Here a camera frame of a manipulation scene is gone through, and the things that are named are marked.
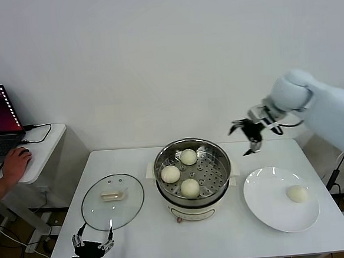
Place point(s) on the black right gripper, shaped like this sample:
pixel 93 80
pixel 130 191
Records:
pixel 254 130

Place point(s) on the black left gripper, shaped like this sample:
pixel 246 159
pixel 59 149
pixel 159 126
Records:
pixel 89 251

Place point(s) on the white steamed baozi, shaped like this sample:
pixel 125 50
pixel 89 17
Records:
pixel 190 188
pixel 297 194
pixel 188 157
pixel 170 174

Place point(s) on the black computer mouse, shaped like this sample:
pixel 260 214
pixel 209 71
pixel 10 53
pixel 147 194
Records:
pixel 26 151

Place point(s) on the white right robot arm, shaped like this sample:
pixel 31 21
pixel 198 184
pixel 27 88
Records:
pixel 330 106

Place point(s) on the stainless steel steamer basket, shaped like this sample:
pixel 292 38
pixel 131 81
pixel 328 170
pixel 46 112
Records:
pixel 210 173

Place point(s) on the person bare hand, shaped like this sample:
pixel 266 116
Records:
pixel 16 166

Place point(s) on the white round plate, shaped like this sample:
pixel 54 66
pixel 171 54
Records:
pixel 265 193

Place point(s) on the cream electric cooking pot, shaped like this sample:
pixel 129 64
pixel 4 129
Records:
pixel 192 213

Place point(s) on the white side table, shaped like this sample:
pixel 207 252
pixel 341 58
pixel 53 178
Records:
pixel 43 149

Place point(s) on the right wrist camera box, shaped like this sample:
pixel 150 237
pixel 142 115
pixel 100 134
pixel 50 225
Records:
pixel 259 112

